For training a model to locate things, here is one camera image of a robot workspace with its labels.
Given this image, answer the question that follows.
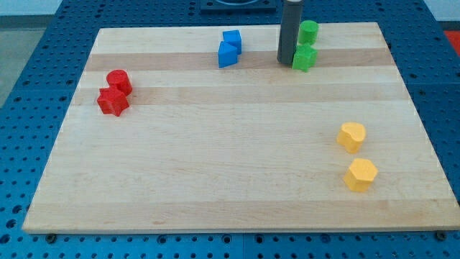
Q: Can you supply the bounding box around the green cylinder block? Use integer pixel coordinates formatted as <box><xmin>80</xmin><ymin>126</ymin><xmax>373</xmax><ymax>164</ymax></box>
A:
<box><xmin>298</xmin><ymin>20</ymin><xmax>319</xmax><ymax>45</ymax></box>

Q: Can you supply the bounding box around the green star block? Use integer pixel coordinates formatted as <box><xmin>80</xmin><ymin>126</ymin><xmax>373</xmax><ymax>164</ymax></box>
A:
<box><xmin>292</xmin><ymin>44</ymin><xmax>318</xmax><ymax>72</ymax></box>

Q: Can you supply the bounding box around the red cylinder block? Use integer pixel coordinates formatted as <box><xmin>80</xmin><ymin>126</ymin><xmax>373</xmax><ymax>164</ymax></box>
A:
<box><xmin>106</xmin><ymin>69</ymin><xmax>132</xmax><ymax>96</ymax></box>

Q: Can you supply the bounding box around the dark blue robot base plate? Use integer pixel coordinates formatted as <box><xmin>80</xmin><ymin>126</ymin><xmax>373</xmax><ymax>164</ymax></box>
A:
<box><xmin>199</xmin><ymin>0</ymin><xmax>277</xmax><ymax>13</ymax></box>

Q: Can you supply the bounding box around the yellow hexagon block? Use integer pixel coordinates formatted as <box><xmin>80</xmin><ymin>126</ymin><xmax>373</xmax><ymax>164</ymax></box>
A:
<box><xmin>343</xmin><ymin>158</ymin><xmax>378</xmax><ymax>192</ymax></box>

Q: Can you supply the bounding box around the blue triangle block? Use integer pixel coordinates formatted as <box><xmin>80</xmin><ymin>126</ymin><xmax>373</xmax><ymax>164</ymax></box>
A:
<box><xmin>218</xmin><ymin>41</ymin><xmax>238</xmax><ymax>68</ymax></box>

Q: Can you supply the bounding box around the red star block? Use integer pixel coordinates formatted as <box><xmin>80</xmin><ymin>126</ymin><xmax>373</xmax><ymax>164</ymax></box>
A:
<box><xmin>97</xmin><ymin>88</ymin><xmax>129</xmax><ymax>117</ymax></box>

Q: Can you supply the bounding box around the blue cube block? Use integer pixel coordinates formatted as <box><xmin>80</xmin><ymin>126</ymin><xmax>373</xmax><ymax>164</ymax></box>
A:
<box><xmin>222</xmin><ymin>29</ymin><xmax>242</xmax><ymax>55</ymax></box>

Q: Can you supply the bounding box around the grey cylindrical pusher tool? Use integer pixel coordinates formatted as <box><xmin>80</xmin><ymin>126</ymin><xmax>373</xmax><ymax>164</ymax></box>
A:
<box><xmin>277</xmin><ymin>0</ymin><xmax>304</xmax><ymax>65</ymax></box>

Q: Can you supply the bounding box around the yellow heart block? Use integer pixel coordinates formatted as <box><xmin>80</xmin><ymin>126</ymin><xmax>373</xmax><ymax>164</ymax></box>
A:
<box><xmin>336</xmin><ymin>122</ymin><xmax>367</xmax><ymax>154</ymax></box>

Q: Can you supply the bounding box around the wooden board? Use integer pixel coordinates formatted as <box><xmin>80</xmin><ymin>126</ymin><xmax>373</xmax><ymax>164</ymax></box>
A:
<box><xmin>22</xmin><ymin>22</ymin><xmax>459</xmax><ymax>235</ymax></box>

